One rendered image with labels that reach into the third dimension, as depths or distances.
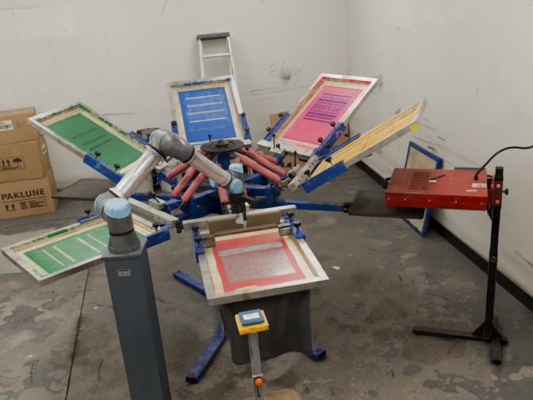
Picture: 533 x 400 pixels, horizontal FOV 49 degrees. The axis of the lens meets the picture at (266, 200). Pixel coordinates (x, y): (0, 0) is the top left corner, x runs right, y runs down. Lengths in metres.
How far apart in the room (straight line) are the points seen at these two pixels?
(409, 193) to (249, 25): 4.17
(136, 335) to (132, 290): 0.25
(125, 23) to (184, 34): 0.67
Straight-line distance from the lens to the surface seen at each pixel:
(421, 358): 4.02
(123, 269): 2.85
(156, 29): 7.14
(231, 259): 3.17
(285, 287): 2.80
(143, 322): 2.98
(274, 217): 3.33
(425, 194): 3.53
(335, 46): 7.52
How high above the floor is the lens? 2.37
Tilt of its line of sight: 21 degrees down
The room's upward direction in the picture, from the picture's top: 5 degrees counter-clockwise
